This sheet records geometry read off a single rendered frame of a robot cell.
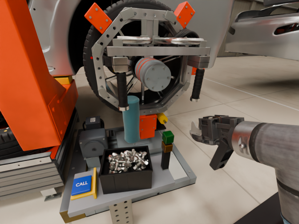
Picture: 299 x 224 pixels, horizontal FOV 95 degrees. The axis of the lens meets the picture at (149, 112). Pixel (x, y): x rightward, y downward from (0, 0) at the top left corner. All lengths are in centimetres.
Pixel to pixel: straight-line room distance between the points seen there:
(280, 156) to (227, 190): 102
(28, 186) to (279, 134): 122
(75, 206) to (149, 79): 58
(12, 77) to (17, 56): 8
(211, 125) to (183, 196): 84
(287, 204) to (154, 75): 54
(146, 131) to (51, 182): 69
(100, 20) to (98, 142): 70
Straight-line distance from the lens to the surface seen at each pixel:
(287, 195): 38
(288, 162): 34
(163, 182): 68
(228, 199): 130
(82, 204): 67
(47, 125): 78
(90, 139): 102
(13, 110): 78
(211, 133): 44
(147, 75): 62
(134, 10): 74
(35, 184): 119
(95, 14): 72
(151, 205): 114
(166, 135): 57
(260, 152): 36
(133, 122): 71
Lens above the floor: 101
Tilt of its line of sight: 29 degrees down
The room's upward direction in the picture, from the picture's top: 2 degrees clockwise
